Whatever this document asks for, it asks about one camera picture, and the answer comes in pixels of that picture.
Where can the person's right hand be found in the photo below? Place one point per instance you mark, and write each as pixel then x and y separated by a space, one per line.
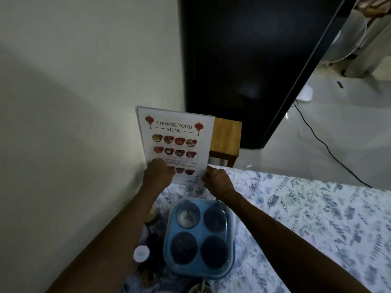
pixel 220 184

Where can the person's left hand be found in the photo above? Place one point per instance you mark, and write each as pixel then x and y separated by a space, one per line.
pixel 158 178

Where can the person's left fingers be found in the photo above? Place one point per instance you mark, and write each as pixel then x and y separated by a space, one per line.
pixel 158 164

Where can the person's right fingers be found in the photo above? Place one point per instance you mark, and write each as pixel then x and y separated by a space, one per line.
pixel 210 173

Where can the laminated food menu card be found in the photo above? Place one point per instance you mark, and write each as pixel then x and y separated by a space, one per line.
pixel 180 131

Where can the person's left forearm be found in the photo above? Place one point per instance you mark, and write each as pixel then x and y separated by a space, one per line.
pixel 113 241

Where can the person's right forearm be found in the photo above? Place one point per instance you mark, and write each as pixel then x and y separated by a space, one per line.
pixel 284 241

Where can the wooden stool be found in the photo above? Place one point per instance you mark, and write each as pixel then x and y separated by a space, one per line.
pixel 225 137

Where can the blue four-compartment condiment container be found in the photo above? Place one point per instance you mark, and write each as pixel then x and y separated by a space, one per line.
pixel 198 238

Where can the white capped bottle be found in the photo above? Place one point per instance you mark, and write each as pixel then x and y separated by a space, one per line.
pixel 141 253

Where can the black flat screen television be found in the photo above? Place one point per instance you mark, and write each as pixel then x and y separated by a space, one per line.
pixel 250 64

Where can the floral white tablecloth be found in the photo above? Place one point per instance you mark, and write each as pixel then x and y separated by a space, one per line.
pixel 320 228

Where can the white router box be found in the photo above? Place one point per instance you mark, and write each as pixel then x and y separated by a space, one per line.
pixel 305 94

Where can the small black floor object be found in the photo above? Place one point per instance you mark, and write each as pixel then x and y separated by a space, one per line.
pixel 339 84

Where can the white standing fan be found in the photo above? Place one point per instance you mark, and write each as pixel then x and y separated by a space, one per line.
pixel 345 39

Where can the beige curtain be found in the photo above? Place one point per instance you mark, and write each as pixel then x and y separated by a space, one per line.
pixel 372 36

